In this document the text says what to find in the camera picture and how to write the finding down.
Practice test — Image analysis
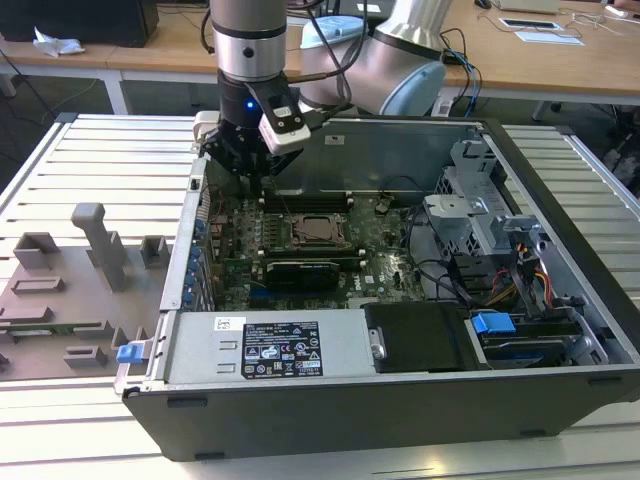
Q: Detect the blue disk carrier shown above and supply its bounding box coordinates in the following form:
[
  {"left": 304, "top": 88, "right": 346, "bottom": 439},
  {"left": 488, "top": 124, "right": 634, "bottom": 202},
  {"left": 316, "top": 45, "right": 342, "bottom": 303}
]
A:
[{"left": 470, "top": 309, "right": 517, "bottom": 347}]

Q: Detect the CPU socket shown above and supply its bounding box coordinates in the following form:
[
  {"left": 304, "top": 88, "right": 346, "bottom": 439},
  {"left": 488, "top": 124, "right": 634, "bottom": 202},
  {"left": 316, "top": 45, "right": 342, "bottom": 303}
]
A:
[{"left": 287, "top": 212, "right": 351, "bottom": 251}]

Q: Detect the black open PC case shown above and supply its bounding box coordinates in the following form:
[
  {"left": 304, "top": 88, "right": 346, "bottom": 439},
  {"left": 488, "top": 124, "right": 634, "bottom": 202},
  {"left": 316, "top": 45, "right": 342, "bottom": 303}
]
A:
[{"left": 113, "top": 110, "right": 640, "bottom": 464}]

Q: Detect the silver green CPU chip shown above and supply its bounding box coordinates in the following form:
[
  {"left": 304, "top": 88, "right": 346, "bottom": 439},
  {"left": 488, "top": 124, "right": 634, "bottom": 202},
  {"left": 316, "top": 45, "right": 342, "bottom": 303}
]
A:
[{"left": 304, "top": 219, "right": 336, "bottom": 241}]

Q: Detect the metal drive cage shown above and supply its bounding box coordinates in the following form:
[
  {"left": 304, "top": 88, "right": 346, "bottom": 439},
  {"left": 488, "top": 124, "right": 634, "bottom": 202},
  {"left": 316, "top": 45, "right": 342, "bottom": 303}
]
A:
[{"left": 422, "top": 139, "right": 551, "bottom": 261}]

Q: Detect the crumpled white paper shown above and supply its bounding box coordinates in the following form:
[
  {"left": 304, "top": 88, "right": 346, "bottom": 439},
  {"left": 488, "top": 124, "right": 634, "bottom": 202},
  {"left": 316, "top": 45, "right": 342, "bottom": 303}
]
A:
[{"left": 32, "top": 25, "right": 87, "bottom": 57}]

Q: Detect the grey parts rack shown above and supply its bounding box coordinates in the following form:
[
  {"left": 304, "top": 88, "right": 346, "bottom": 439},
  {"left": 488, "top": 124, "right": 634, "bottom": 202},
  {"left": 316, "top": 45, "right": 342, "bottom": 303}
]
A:
[{"left": 0, "top": 202, "right": 175, "bottom": 385}]

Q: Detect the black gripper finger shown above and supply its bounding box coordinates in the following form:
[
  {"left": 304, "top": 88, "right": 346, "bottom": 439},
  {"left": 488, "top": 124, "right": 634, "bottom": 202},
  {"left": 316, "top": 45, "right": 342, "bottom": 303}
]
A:
[
  {"left": 201, "top": 125, "right": 241, "bottom": 175},
  {"left": 269, "top": 148, "right": 303, "bottom": 177}
]

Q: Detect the blue cable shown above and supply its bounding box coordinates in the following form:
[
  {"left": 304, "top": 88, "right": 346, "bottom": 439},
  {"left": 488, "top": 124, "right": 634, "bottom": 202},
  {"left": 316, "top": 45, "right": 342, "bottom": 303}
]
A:
[{"left": 443, "top": 48, "right": 484, "bottom": 117}]

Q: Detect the white paper sheet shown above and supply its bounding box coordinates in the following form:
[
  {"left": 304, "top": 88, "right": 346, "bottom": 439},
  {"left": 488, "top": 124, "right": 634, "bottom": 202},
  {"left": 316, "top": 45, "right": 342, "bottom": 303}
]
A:
[{"left": 514, "top": 30, "right": 586, "bottom": 48}]

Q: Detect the green motherboard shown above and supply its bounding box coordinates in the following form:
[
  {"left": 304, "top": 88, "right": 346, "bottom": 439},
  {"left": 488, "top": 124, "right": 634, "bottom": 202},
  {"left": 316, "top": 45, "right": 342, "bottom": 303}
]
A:
[{"left": 207, "top": 192, "right": 431, "bottom": 312}]

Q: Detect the silver power supply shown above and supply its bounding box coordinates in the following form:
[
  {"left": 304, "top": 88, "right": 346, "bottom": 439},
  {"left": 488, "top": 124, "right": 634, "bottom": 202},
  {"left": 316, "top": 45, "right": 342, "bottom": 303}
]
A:
[{"left": 149, "top": 308, "right": 375, "bottom": 387}]

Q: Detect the black box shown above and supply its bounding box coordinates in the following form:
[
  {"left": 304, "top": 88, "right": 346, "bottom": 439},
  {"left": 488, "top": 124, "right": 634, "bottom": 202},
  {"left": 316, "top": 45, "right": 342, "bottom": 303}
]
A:
[{"left": 0, "top": 0, "right": 161, "bottom": 50}]

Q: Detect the green RAM stick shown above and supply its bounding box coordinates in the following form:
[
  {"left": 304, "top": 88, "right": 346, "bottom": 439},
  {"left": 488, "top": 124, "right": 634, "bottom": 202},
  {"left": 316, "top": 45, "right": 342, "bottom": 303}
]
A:
[{"left": 0, "top": 323, "right": 104, "bottom": 337}]

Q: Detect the blue plastic latch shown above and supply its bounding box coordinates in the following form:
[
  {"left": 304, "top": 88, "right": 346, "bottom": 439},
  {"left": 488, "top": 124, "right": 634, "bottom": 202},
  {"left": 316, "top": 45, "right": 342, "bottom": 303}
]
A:
[{"left": 114, "top": 341, "right": 142, "bottom": 366}]

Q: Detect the metal socket cover frame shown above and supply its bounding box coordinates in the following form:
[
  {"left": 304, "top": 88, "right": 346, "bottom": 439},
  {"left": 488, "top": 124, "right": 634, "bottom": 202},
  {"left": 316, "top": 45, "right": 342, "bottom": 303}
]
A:
[{"left": 291, "top": 214, "right": 348, "bottom": 250}]

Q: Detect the black plastic shroud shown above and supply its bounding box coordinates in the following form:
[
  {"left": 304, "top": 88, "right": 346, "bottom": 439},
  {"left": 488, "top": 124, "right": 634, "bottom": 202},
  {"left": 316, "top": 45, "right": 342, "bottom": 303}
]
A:
[{"left": 360, "top": 301, "right": 476, "bottom": 375}]

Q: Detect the black flat cable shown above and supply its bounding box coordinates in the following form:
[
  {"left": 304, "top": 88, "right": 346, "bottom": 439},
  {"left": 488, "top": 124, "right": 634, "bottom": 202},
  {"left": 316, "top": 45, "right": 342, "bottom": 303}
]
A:
[{"left": 509, "top": 239, "right": 547, "bottom": 321}]

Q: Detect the white cable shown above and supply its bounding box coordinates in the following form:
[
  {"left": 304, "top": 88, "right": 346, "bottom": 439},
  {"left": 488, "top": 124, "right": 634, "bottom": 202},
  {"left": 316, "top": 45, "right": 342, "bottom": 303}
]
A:
[{"left": 569, "top": 10, "right": 640, "bottom": 37}]

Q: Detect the pale grey case latch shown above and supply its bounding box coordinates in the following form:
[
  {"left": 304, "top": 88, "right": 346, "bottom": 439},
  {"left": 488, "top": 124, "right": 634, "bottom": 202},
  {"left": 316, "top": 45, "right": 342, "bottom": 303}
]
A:
[{"left": 192, "top": 110, "right": 225, "bottom": 146}]

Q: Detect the white framed black strip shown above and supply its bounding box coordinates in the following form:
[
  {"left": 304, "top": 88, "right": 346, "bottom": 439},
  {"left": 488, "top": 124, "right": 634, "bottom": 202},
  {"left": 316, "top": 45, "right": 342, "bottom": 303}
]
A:
[{"left": 499, "top": 17, "right": 560, "bottom": 30}]

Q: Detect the wooden desk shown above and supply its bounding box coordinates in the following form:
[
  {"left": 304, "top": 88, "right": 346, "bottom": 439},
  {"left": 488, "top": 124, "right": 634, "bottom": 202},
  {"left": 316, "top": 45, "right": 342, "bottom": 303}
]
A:
[{"left": 0, "top": 0, "right": 640, "bottom": 121}]

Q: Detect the beige keyboard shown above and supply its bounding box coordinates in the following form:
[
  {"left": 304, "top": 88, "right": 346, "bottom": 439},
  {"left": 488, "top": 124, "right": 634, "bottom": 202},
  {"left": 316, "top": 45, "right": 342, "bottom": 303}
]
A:
[{"left": 492, "top": 0, "right": 562, "bottom": 14}]

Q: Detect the yellow red wire bundle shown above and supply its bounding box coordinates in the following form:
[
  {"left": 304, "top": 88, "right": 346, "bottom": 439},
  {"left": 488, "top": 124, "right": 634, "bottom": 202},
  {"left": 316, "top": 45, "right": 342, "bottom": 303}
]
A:
[{"left": 492, "top": 239, "right": 554, "bottom": 307}]

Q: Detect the black hard disk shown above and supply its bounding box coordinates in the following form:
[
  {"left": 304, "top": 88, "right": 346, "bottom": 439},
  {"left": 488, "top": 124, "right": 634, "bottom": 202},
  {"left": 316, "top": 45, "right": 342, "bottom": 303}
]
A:
[{"left": 479, "top": 332, "right": 569, "bottom": 369}]

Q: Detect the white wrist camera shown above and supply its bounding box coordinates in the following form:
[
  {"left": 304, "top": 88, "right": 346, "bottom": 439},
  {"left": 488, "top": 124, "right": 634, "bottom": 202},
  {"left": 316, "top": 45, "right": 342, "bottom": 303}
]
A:
[{"left": 243, "top": 81, "right": 313, "bottom": 155}]

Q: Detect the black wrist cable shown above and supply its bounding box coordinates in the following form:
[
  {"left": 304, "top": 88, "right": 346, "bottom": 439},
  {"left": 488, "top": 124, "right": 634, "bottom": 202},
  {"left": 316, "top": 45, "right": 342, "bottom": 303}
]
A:
[{"left": 282, "top": 0, "right": 374, "bottom": 119}]

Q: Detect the black graphics card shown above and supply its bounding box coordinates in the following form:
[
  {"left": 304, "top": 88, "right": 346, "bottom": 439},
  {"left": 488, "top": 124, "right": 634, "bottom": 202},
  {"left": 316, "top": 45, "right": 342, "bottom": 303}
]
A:
[{"left": 263, "top": 257, "right": 342, "bottom": 295}]

